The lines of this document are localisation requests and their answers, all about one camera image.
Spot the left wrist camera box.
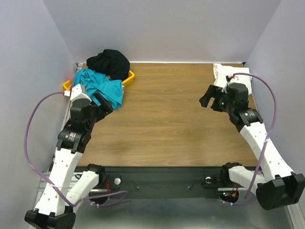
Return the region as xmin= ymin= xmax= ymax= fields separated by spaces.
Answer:
xmin=70 ymin=84 xmax=92 ymax=102

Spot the right silver knob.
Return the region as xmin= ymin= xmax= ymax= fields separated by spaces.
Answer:
xmin=205 ymin=177 xmax=212 ymax=184

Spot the yellow plastic bin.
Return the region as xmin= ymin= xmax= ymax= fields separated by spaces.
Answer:
xmin=62 ymin=70 xmax=135 ymax=91

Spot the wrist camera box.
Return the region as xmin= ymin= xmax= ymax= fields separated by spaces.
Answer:
xmin=226 ymin=83 xmax=249 ymax=105
xmin=70 ymin=84 xmax=92 ymax=102

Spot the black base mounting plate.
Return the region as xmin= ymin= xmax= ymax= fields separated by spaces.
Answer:
xmin=76 ymin=166 xmax=263 ymax=200

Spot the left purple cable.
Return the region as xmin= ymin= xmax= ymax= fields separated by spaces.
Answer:
xmin=24 ymin=91 xmax=129 ymax=208

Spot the teal t-shirt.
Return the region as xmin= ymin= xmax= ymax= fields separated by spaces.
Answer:
xmin=72 ymin=68 xmax=123 ymax=109

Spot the silver knob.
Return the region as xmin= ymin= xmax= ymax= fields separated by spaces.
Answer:
xmin=114 ymin=177 xmax=121 ymax=185
xmin=205 ymin=177 xmax=212 ymax=184

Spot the left silver knob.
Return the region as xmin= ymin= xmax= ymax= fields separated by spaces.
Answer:
xmin=114 ymin=177 xmax=121 ymax=185

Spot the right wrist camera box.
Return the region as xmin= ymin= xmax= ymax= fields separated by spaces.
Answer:
xmin=226 ymin=83 xmax=249 ymax=105

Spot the folded white t-shirt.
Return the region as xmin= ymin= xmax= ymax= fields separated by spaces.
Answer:
xmin=213 ymin=62 xmax=253 ymax=96

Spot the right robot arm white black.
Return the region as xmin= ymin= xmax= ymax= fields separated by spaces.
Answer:
xmin=199 ymin=83 xmax=305 ymax=210

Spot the black t-shirt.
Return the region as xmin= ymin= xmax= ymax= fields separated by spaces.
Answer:
xmin=86 ymin=49 xmax=130 ymax=81

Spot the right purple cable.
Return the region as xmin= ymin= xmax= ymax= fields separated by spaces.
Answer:
xmin=223 ymin=73 xmax=278 ymax=206

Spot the purple cable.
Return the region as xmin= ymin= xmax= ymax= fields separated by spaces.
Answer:
xmin=24 ymin=91 xmax=129 ymax=208
xmin=223 ymin=73 xmax=278 ymax=206

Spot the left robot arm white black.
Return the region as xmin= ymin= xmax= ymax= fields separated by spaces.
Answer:
xmin=24 ymin=92 xmax=113 ymax=229

